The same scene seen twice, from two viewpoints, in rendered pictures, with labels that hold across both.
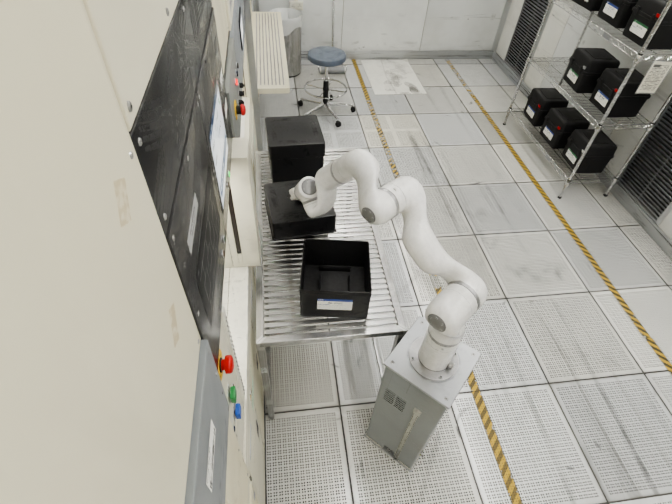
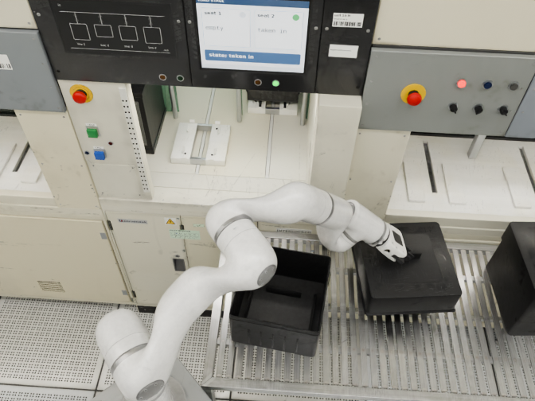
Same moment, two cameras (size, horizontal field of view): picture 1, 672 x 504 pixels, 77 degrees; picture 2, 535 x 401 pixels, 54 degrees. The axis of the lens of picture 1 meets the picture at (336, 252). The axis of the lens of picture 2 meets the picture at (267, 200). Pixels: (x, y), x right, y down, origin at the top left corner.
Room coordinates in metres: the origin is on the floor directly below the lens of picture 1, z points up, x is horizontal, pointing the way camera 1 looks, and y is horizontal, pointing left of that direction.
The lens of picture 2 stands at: (1.25, -0.84, 2.35)
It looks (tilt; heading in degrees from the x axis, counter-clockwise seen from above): 50 degrees down; 103
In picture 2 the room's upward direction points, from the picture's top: 2 degrees clockwise
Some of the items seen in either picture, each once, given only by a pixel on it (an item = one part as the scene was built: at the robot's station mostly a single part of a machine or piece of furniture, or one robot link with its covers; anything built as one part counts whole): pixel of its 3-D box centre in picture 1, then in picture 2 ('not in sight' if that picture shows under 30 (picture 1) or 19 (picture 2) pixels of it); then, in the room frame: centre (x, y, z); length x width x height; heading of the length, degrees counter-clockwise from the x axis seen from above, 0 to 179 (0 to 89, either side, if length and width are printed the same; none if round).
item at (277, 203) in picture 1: (299, 204); (404, 263); (1.48, 0.19, 0.91); 0.29 x 0.29 x 0.13; 17
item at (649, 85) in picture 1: (655, 74); not in sight; (2.89, -2.04, 1.05); 0.17 x 0.03 x 0.26; 101
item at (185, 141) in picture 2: not in sight; (201, 142); (0.65, 0.57, 0.89); 0.22 x 0.21 x 0.04; 101
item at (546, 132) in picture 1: (563, 127); not in sight; (3.46, -1.93, 0.31); 0.30 x 0.28 x 0.26; 10
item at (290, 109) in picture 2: not in sight; (273, 95); (0.86, 0.94, 0.89); 0.22 x 0.21 x 0.04; 101
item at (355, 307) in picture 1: (335, 277); (281, 298); (1.11, 0.00, 0.85); 0.28 x 0.28 x 0.17; 2
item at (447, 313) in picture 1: (447, 318); (130, 354); (0.80, -0.38, 1.07); 0.19 x 0.12 x 0.24; 138
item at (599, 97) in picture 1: (620, 92); not in sight; (3.13, -2.03, 0.81); 0.30 x 0.28 x 0.26; 9
